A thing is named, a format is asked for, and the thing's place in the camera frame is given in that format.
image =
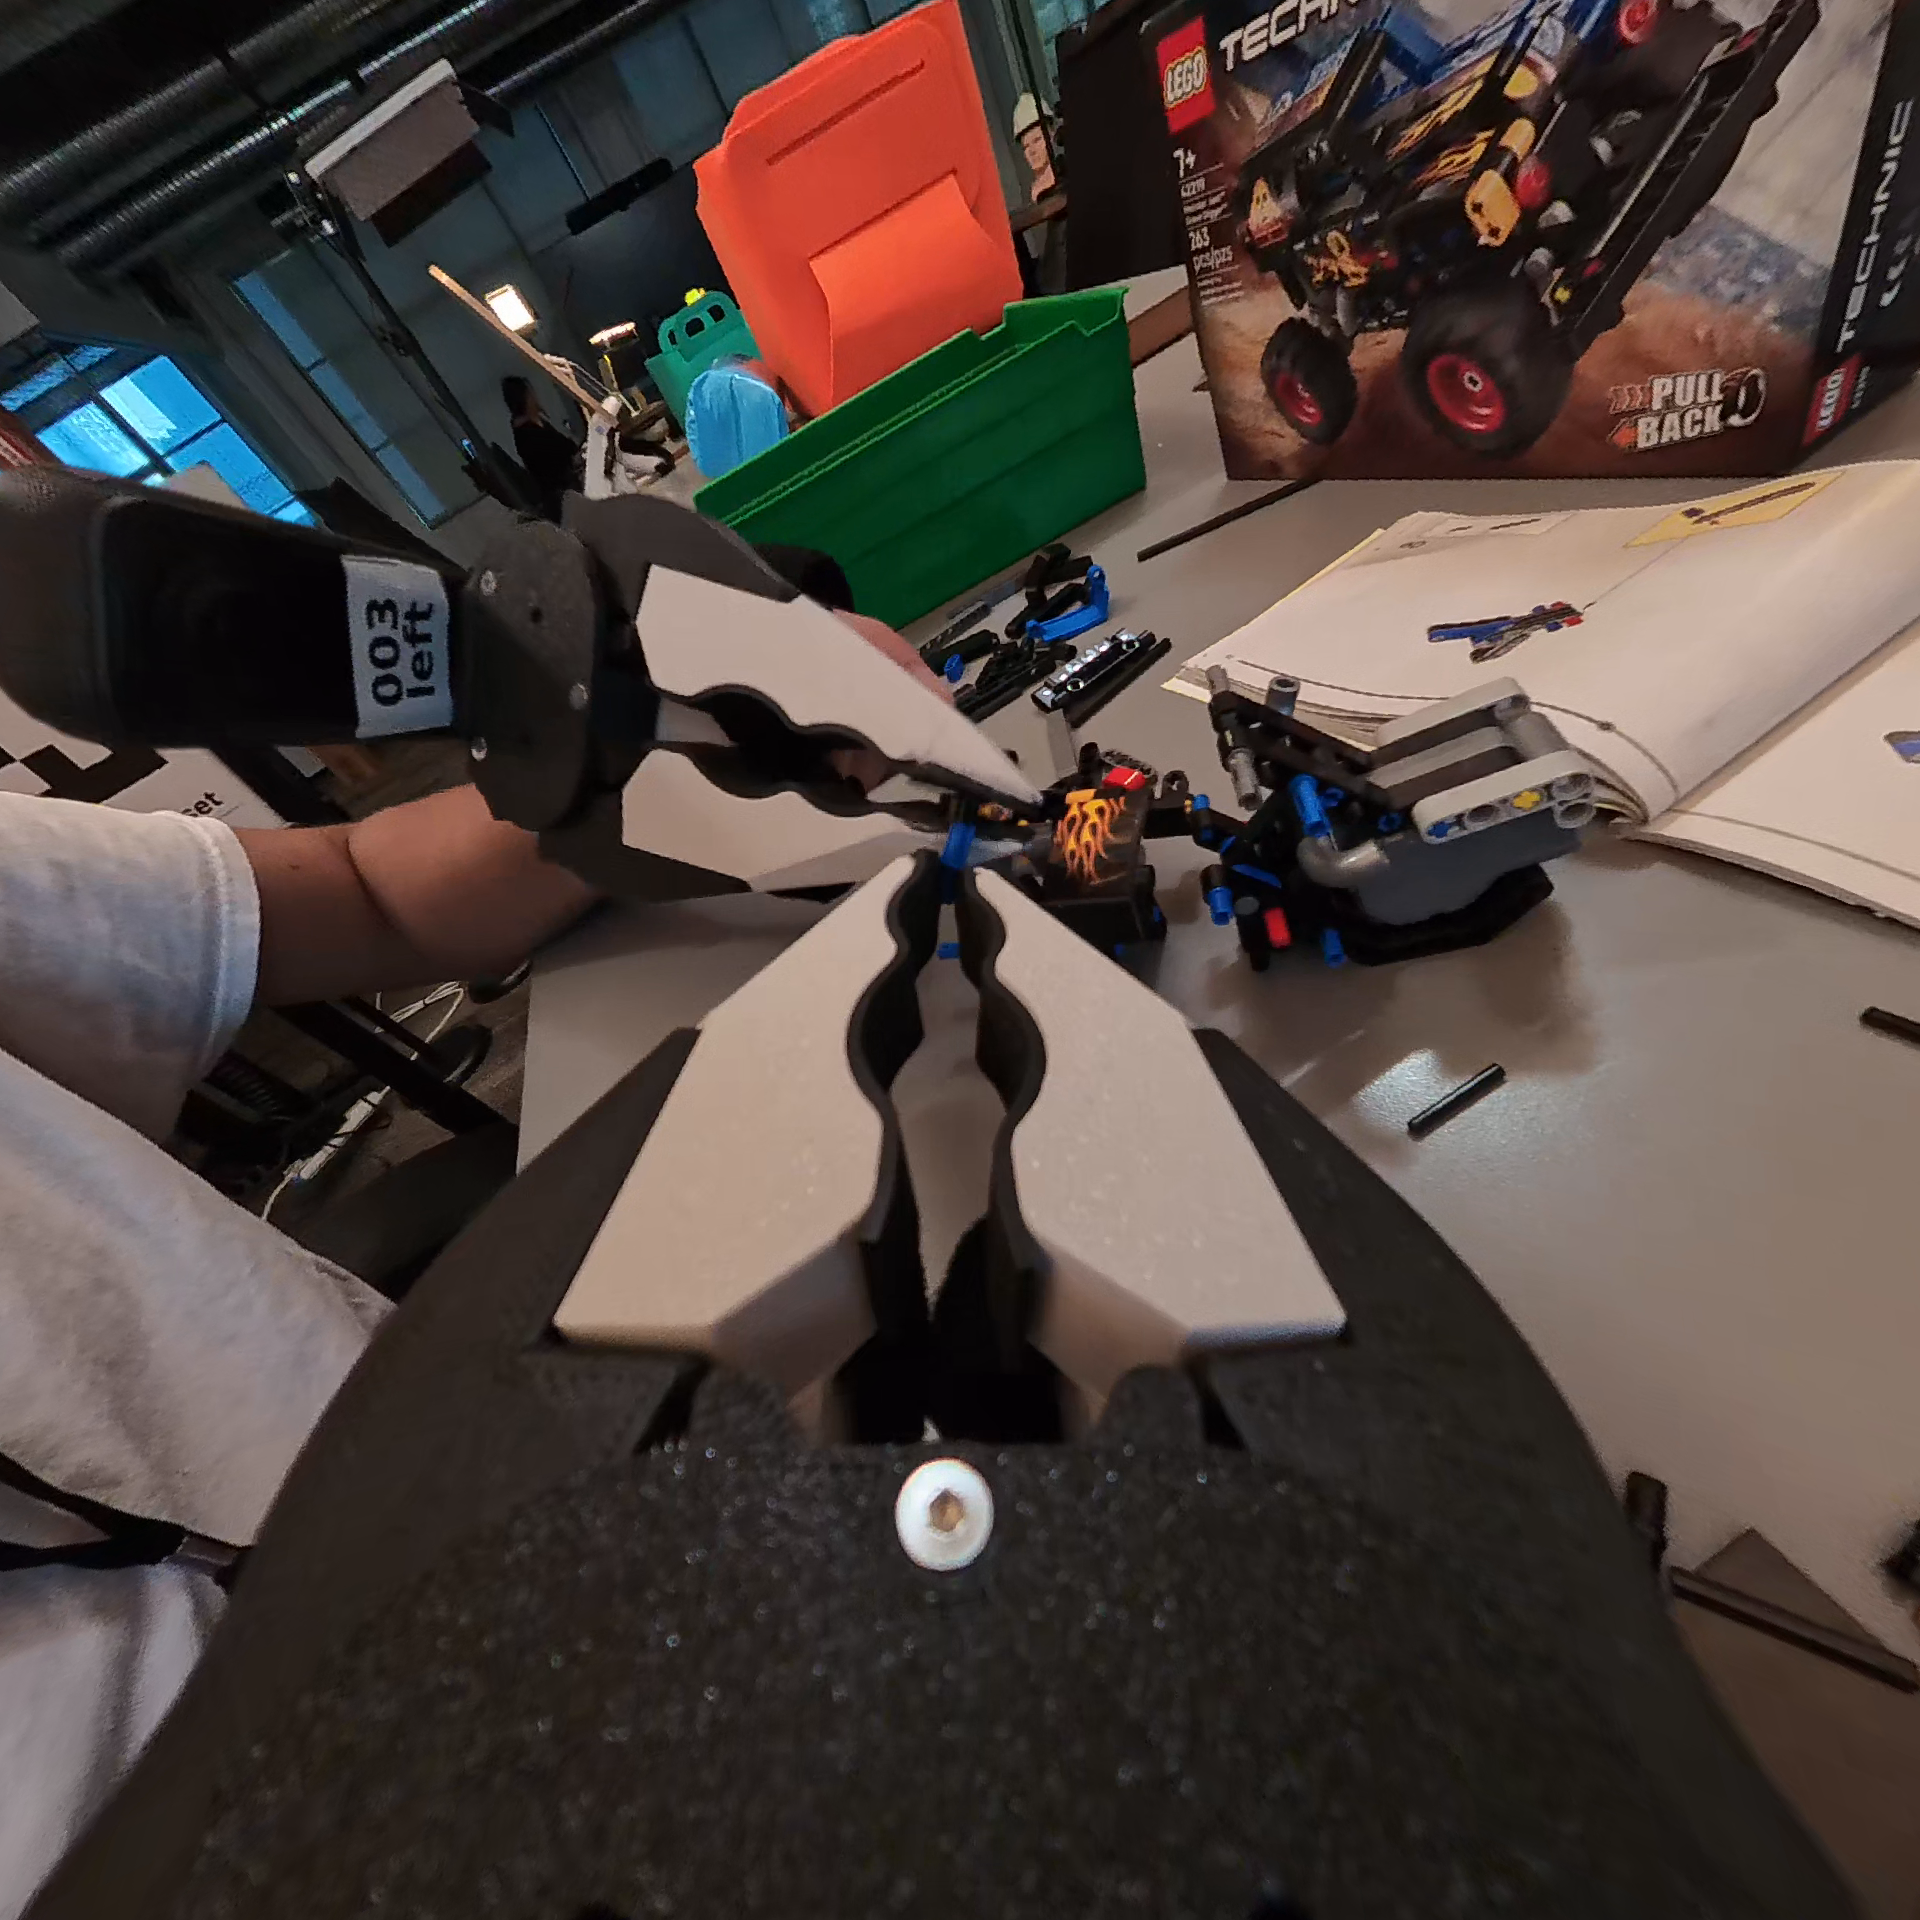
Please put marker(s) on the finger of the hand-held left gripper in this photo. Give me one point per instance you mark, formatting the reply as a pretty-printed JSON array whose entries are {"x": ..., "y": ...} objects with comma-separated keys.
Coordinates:
[
  {"x": 780, "y": 661},
  {"x": 735, "y": 839}
]

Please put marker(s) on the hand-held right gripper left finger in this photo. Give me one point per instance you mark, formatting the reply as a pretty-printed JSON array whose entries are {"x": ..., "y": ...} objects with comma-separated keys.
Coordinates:
[{"x": 735, "y": 1154}]

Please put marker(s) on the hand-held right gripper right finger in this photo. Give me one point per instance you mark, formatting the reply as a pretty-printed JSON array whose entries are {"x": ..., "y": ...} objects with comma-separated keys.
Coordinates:
[{"x": 1171, "y": 1185}]

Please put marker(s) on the small blue lego pin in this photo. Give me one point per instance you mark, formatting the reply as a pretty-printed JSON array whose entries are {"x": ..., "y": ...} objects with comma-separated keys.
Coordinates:
[{"x": 955, "y": 878}]

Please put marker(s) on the flame printed lego assembly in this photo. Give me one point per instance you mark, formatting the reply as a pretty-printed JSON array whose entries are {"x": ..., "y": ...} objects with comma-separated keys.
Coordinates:
[{"x": 1096, "y": 848}]

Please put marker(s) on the person's left forearm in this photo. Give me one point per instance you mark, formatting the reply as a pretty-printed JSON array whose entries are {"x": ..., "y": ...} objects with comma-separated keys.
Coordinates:
[{"x": 421, "y": 901}]

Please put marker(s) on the blue curved lego piece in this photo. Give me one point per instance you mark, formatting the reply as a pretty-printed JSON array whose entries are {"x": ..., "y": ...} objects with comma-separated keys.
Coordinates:
[{"x": 1068, "y": 598}]

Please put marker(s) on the short black lego axle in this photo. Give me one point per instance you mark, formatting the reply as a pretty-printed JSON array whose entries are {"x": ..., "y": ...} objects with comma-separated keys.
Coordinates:
[{"x": 1454, "y": 1098}]

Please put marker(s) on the grey black lego chassis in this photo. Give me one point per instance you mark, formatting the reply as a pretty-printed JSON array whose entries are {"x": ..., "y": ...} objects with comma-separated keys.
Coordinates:
[{"x": 1442, "y": 839}]

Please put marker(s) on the lego set cardboard box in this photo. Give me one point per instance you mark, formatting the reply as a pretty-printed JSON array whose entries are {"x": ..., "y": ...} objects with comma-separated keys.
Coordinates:
[{"x": 1500, "y": 224}]

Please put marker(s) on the person's left hand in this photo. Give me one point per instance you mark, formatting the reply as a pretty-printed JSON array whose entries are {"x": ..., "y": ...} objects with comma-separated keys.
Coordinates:
[{"x": 902, "y": 651}]

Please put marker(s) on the green plastic bin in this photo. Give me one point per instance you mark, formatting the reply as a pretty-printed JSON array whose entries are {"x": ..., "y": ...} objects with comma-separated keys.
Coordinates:
[{"x": 931, "y": 481}]

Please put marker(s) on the green plastic container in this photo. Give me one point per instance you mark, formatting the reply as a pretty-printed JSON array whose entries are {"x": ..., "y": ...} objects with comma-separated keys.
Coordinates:
[{"x": 699, "y": 339}]

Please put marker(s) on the lit work lamp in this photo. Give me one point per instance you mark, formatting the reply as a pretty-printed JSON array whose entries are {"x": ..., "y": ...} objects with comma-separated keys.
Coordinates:
[{"x": 512, "y": 307}]

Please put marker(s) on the black white patterned mat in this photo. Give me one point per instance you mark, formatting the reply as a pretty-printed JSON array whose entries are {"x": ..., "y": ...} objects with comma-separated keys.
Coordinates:
[{"x": 91, "y": 773}]

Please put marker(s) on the long thin black rod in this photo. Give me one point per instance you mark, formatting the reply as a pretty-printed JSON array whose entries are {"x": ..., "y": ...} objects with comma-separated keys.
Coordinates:
[{"x": 1228, "y": 520}]

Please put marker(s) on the orange cardboard box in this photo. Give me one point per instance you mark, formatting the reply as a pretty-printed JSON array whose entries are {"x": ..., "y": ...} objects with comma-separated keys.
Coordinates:
[{"x": 855, "y": 195}]

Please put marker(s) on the hanging grey light panel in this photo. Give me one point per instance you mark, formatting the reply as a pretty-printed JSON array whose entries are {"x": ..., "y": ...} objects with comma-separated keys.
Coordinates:
[{"x": 394, "y": 142}]

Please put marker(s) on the hard hat figure cutout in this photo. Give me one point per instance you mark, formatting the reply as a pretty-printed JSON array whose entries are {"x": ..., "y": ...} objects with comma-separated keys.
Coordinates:
[{"x": 1036, "y": 149}]

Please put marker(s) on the person's white shirt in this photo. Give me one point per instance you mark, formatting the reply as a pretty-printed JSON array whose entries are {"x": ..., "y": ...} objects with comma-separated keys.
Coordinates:
[{"x": 106, "y": 1201}]

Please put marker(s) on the open instruction booklet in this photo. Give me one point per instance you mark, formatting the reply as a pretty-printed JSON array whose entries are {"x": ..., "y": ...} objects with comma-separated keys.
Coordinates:
[{"x": 1724, "y": 674}]

